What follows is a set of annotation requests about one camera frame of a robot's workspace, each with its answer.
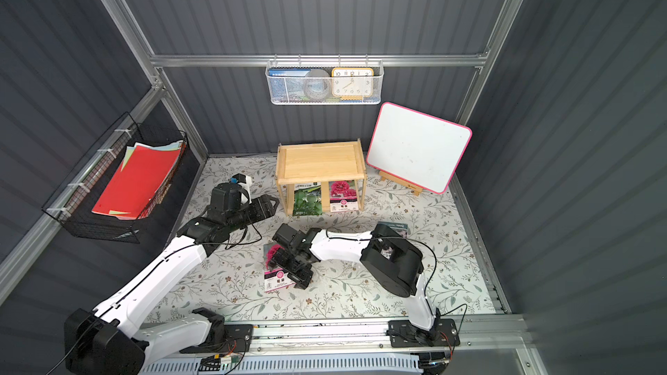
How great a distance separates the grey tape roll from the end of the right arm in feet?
1.54

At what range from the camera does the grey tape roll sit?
34.7 inches

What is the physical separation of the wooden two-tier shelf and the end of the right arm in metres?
0.21

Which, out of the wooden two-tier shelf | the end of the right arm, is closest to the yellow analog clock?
the wooden two-tier shelf

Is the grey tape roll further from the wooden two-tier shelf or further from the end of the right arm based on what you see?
the end of the right arm

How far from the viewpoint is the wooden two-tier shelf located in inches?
34.3

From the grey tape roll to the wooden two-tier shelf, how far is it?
0.58ft
